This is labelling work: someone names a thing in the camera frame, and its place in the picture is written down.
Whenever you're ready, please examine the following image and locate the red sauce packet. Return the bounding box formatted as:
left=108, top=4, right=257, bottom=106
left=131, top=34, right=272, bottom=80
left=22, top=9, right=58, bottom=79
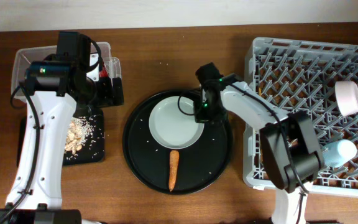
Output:
left=99, top=62, right=109, bottom=78

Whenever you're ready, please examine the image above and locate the grey plate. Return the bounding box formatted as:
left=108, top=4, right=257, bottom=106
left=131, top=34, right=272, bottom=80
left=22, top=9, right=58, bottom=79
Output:
left=149, top=96, right=204, bottom=149

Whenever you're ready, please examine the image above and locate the orange carrot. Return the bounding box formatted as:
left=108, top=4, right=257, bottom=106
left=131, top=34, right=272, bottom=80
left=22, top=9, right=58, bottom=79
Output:
left=168, top=150, right=180, bottom=192

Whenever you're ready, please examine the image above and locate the light blue cup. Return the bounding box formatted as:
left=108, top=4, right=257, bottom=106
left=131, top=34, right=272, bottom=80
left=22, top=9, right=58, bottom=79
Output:
left=322, top=139, right=357, bottom=168

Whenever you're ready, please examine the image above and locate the pink white bowl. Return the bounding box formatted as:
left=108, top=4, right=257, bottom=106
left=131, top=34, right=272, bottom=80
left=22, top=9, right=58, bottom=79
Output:
left=334, top=81, right=358, bottom=116

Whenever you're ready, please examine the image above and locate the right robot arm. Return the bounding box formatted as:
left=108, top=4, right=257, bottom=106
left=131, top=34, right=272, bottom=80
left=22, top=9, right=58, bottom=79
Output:
left=193, top=63, right=324, bottom=223

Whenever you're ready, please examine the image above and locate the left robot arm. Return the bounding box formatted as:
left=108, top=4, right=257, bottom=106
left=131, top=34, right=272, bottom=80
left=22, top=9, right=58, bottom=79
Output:
left=0, top=31, right=124, bottom=223

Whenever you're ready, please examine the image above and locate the grey dishwasher rack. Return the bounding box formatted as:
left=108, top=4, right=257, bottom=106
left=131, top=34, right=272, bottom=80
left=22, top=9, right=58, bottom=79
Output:
left=244, top=37, right=358, bottom=197

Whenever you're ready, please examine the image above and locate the food scraps and rice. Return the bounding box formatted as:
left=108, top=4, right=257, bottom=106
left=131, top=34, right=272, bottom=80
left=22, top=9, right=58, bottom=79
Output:
left=65, top=118, right=93, bottom=156

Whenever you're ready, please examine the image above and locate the black rectangular tray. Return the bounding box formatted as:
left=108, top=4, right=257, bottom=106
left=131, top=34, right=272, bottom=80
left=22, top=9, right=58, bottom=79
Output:
left=16, top=107, right=106, bottom=166

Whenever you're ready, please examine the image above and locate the round black tray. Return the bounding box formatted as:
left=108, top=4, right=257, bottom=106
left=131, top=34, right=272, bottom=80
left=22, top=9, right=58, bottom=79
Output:
left=122, top=90, right=233, bottom=195

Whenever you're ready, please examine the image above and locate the clear plastic bin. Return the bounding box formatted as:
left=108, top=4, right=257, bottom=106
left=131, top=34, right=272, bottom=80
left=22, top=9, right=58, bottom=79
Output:
left=11, top=42, right=123, bottom=103

